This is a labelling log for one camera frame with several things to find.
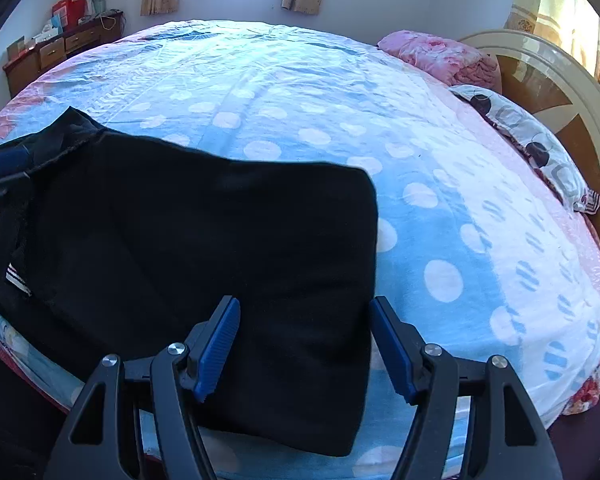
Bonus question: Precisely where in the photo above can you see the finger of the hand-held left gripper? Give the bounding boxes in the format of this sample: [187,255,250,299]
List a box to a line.
[0,172,32,207]
[0,145,32,177]

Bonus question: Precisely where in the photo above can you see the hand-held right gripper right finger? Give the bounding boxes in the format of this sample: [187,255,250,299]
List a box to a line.
[369,296,564,480]

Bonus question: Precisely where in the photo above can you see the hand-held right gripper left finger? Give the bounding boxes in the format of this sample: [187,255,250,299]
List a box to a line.
[42,295,242,480]

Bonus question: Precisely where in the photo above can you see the black pants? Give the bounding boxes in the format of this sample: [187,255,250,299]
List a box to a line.
[0,106,380,458]

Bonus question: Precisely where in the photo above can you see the brown wooden desk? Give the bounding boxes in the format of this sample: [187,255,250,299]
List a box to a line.
[2,10,126,100]

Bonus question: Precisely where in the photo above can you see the blue pink polka dot blanket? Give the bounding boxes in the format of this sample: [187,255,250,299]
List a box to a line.
[0,20,600,479]

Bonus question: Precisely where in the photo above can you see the red gift bag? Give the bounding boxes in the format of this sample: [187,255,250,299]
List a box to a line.
[52,0,87,29]

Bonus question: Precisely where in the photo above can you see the red floral bed sheet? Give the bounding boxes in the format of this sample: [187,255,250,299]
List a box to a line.
[561,354,600,417]

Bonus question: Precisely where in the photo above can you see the grey patterned pillow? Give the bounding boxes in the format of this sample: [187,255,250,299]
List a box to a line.
[447,84,600,214]

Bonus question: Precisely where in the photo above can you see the pink folded quilt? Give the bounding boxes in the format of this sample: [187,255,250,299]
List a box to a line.
[377,30,501,92]

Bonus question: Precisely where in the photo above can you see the cream wooden bed headboard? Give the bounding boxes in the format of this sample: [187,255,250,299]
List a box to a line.
[457,29,600,281]

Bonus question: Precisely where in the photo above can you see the yellow patterned curtain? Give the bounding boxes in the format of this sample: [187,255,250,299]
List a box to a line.
[503,0,600,97]

